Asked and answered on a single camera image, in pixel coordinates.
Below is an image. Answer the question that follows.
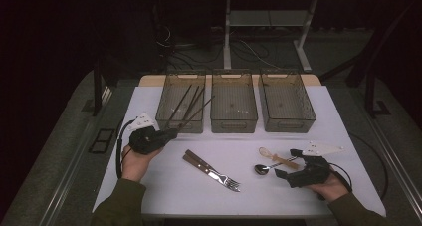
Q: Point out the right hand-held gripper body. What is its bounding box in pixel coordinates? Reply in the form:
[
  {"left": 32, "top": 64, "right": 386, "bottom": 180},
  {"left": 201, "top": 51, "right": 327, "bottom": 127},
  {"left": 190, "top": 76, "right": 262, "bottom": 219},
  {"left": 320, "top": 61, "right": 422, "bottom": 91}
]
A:
[{"left": 286, "top": 140, "right": 345, "bottom": 189}]

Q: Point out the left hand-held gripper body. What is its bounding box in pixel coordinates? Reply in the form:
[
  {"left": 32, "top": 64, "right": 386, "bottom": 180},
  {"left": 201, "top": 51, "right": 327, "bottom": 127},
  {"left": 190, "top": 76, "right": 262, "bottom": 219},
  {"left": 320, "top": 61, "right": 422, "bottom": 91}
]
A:
[{"left": 127, "top": 112, "right": 168, "bottom": 155}]

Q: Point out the wooden spoon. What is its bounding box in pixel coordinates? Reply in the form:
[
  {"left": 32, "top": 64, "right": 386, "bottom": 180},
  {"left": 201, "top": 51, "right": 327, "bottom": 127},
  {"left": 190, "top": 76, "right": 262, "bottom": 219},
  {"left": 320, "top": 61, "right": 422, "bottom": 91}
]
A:
[{"left": 258, "top": 146, "right": 301, "bottom": 170}]

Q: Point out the metal spoon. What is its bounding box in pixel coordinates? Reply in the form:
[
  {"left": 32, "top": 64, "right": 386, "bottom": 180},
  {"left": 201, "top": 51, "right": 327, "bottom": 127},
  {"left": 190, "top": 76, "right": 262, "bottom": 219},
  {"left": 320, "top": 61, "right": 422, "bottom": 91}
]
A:
[{"left": 254, "top": 155, "right": 300, "bottom": 176}]

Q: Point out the wooden-handled metal fork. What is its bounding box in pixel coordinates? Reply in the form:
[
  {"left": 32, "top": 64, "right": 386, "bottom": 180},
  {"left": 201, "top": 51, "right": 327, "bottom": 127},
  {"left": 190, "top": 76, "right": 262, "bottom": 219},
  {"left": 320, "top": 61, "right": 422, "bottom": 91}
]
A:
[
  {"left": 184, "top": 148, "right": 241, "bottom": 190},
  {"left": 182, "top": 154, "right": 241, "bottom": 193}
]

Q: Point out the smoky clear plastic bin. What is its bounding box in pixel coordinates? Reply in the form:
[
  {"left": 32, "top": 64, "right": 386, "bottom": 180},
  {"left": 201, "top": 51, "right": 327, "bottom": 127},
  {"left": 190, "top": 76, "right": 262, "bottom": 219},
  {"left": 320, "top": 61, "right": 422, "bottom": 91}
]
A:
[
  {"left": 210, "top": 70, "right": 259, "bottom": 134},
  {"left": 154, "top": 72, "right": 207, "bottom": 134},
  {"left": 258, "top": 70, "right": 317, "bottom": 133}
]

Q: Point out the person's right hand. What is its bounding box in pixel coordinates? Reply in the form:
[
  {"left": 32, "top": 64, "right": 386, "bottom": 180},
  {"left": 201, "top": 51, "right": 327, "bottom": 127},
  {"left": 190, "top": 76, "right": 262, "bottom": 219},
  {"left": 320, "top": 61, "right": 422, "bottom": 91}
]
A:
[{"left": 307, "top": 172, "right": 350, "bottom": 203}]

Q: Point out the person's left hand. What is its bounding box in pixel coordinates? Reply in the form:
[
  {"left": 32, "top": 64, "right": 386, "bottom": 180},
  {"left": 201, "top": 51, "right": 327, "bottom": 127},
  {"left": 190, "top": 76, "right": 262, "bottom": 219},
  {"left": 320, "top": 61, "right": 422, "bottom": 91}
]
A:
[{"left": 120, "top": 145, "right": 163, "bottom": 183}]

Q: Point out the black metal stand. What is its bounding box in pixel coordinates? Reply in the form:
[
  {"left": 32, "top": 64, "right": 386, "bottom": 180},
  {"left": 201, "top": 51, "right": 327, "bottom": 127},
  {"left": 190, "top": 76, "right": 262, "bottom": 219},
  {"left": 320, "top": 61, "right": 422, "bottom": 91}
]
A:
[
  {"left": 319, "top": 0, "right": 422, "bottom": 119},
  {"left": 93, "top": 53, "right": 115, "bottom": 117}
]

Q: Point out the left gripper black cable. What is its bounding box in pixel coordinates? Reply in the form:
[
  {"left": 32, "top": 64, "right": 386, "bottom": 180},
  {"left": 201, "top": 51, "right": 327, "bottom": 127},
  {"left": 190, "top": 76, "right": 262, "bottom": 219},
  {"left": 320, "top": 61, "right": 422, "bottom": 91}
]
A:
[{"left": 114, "top": 118, "right": 137, "bottom": 180}]

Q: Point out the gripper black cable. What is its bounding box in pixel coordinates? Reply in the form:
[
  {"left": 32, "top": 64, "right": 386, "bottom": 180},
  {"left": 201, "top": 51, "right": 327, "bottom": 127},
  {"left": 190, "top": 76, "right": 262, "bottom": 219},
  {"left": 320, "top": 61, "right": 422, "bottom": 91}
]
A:
[
  {"left": 114, "top": 118, "right": 137, "bottom": 180},
  {"left": 329, "top": 162, "right": 353, "bottom": 192}
]

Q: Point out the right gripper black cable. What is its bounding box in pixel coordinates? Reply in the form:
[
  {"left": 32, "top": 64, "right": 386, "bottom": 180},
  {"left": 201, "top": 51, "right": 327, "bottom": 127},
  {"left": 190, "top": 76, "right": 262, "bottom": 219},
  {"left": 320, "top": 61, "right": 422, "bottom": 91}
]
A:
[{"left": 329, "top": 162, "right": 353, "bottom": 192}]

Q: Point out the thin black cable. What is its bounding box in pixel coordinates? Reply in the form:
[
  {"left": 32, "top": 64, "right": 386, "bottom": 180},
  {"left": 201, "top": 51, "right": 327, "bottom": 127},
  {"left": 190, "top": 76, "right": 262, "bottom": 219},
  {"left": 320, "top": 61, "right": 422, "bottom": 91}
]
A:
[{"left": 349, "top": 132, "right": 389, "bottom": 200}]

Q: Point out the metal floor rail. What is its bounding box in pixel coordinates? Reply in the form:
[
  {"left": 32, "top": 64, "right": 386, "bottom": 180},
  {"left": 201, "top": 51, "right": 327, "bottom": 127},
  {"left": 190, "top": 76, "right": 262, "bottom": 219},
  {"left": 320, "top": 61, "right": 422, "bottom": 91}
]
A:
[
  {"left": 38, "top": 86, "right": 113, "bottom": 226},
  {"left": 354, "top": 96, "right": 422, "bottom": 217}
]

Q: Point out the bundle of floor cables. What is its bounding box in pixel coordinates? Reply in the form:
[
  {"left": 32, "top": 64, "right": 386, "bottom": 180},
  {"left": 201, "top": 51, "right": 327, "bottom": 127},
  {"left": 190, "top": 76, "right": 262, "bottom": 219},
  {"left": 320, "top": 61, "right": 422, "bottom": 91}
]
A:
[{"left": 155, "top": 23, "right": 283, "bottom": 71}]

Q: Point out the white metal desk frame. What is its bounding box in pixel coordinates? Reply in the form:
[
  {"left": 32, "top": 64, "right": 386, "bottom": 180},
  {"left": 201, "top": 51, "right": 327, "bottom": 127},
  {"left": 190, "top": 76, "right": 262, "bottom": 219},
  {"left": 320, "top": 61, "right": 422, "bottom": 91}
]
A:
[{"left": 211, "top": 0, "right": 367, "bottom": 74}]

